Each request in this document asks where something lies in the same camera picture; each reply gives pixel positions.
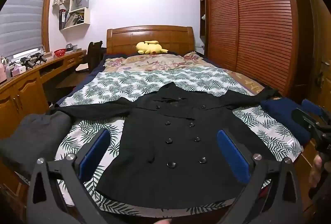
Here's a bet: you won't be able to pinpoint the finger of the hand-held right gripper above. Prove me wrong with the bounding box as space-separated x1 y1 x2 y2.
291 108 322 133
301 99 326 118

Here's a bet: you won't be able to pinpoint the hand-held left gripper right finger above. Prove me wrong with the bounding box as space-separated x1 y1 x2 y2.
217 129 304 224

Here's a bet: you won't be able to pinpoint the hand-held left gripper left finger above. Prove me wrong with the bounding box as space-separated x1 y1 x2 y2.
26 128 112 224

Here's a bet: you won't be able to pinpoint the black double-breasted coat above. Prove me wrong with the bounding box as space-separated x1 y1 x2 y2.
50 82 282 210

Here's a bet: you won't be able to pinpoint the person's right hand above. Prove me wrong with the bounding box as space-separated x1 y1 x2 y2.
308 155 323 188

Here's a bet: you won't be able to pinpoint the navy blue folded garment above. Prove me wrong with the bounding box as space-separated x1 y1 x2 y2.
260 97 311 144

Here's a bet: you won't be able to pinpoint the dark grey folded garment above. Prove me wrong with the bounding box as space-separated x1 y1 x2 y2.
0 113 72 180

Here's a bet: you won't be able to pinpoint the leaf print blanket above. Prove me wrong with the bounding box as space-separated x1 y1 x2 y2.
52 68 303 217

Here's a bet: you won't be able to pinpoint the long wooden desk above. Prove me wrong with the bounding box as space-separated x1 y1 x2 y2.
0 50 87 188

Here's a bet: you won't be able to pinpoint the dark wooden chair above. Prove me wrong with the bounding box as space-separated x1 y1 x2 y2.
75 41 104 74

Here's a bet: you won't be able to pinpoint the wooden louvered wardrobe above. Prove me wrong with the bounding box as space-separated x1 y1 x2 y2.
199 0 312 100

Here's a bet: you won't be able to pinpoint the floral quilt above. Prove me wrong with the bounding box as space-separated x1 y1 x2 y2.
103 51 265 91

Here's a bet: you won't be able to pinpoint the black gadgets on desk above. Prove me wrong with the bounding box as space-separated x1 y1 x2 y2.
20 53 47 68

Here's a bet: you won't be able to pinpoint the pink tissue box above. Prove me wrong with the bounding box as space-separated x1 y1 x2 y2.
12 64 26 76

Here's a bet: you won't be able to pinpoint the yellow plush toy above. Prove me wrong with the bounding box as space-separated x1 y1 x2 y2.
136 40 168 55

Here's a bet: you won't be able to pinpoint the pink bottle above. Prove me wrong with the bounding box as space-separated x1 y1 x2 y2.
0 57 7 83

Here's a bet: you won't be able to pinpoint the wooden bed headboard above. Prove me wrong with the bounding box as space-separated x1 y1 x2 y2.
106 26 195 55

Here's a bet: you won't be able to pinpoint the grey window blind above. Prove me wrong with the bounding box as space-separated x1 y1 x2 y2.
0 0 50 58

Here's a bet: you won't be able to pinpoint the white wall shelf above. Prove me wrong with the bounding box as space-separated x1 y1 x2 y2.
59 0 93 31

